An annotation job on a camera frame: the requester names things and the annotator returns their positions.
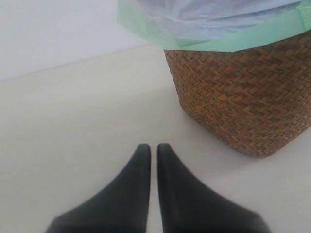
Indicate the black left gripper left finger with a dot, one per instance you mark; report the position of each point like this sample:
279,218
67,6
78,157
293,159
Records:
121,207

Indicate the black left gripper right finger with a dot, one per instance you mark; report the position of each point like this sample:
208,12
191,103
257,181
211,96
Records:
189,206

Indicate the woven wicker waste basket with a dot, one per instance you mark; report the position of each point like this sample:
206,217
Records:
256,100

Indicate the white plastic bin liner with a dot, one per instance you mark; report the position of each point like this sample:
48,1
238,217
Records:
214,25

